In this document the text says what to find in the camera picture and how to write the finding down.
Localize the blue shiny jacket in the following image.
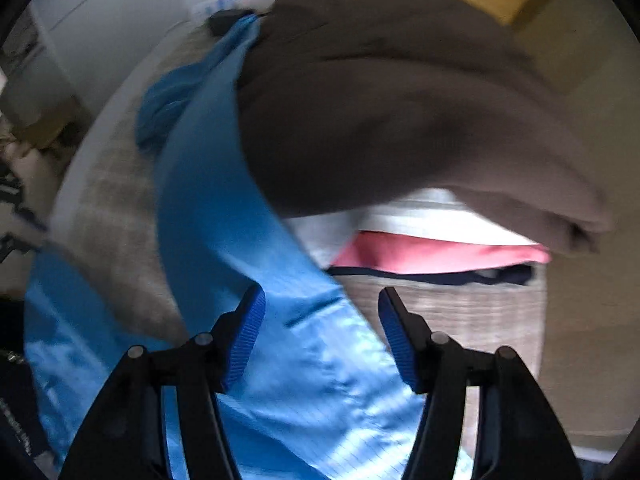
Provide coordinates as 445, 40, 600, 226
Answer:
26, 16, 424, 479

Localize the pink folded garment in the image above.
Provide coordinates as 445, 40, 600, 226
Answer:
331, 231, 551, 274

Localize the navy folded garment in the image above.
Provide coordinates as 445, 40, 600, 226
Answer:
326, 263, 535, 286

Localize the white folded garment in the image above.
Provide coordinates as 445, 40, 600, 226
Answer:
284, 188, 539, 269

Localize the plaid woven table cloth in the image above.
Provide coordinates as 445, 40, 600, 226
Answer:
50, 24, 547, 375

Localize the brown folded garment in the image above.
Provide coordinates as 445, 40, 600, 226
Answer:
236, 0, 612, 254

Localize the white power strip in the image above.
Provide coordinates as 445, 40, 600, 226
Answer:
190, 0, 254, 25

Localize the black power adapter cable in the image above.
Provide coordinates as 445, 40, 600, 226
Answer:
206, 8, 271, 38

